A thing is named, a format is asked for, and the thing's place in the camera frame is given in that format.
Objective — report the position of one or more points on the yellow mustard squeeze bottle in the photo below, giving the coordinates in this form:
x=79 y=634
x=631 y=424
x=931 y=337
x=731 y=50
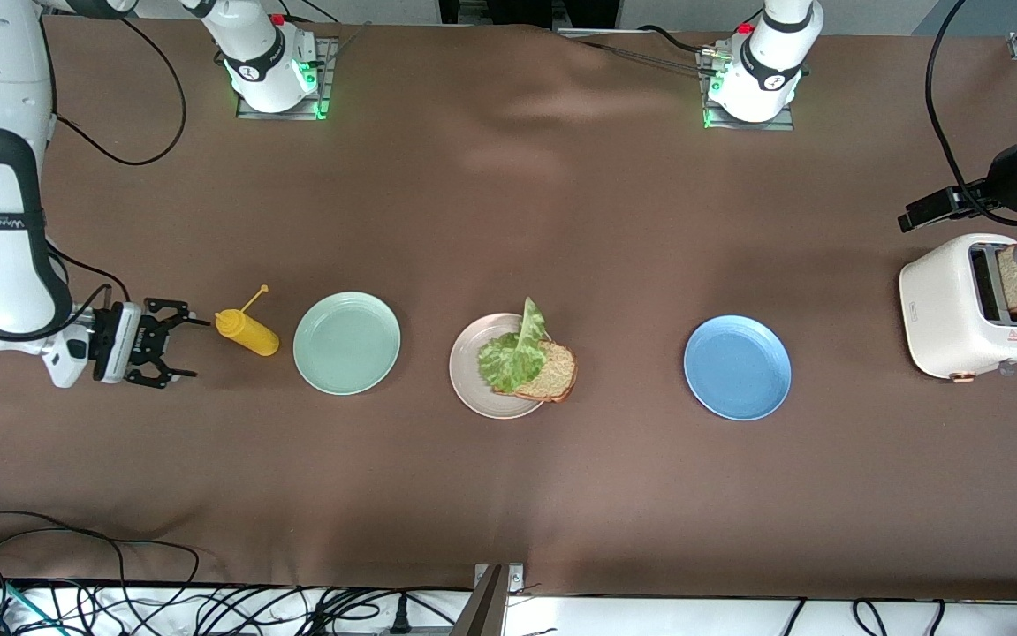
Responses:
x=247 y=334

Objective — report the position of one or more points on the green lettuce leaf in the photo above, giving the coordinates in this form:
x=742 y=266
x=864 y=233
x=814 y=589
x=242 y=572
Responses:
x=512 y=358

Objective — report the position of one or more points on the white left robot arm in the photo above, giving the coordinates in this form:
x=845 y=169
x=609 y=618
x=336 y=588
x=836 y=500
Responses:
x=769 y=62

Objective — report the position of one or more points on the mint green plate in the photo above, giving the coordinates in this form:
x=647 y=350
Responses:
x=346 y=344

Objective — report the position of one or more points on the blue plate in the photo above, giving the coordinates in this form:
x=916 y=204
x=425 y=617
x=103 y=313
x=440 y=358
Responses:
x=738 y=367

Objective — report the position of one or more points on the beige plate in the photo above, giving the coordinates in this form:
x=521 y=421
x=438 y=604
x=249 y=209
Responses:
x=466 y=380

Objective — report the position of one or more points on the white toaster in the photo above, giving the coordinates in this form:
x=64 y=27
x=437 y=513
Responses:
x=941 y=309

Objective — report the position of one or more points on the black power plug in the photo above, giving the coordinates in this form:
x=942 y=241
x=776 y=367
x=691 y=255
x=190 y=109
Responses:
x=399 y=618

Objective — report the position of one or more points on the brown table cloth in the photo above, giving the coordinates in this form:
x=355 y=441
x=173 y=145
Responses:
x=649 y=495

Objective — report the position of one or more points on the black equipment box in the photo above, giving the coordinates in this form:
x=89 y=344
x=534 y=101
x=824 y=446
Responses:
x=526 y=11

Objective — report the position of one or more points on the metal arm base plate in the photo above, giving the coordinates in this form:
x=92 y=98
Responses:
x=328 y=88
x=747 y=125

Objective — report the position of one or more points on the grey metal camera post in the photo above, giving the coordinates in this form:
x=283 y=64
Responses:
x=486 y=609

